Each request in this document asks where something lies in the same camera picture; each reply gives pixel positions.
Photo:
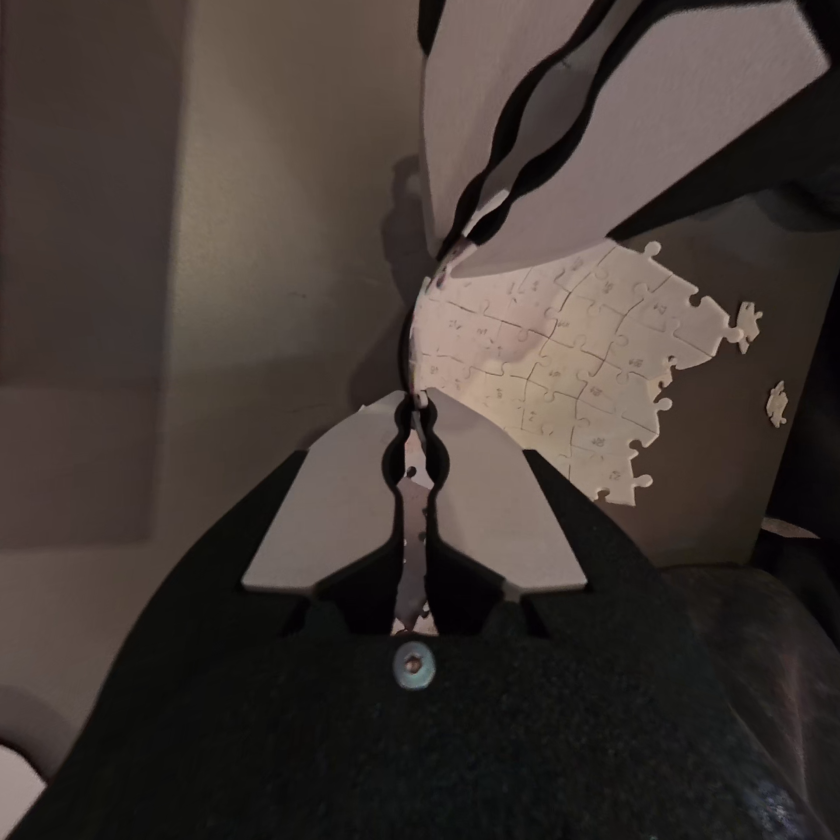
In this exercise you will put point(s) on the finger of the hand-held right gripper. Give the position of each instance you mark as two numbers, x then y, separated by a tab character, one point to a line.
696	105
473	79

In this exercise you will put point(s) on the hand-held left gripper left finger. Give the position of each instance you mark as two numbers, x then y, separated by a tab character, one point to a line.
322	519

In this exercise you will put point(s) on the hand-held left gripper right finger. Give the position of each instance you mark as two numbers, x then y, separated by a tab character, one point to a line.
512	519

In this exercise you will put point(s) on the partly built white puzzle ball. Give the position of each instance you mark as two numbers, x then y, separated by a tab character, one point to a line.
551	355

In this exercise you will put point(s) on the person's dark clothing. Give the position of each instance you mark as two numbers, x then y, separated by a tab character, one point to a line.
775	683

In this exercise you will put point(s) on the white flat base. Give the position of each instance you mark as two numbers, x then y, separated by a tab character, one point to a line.
13	788

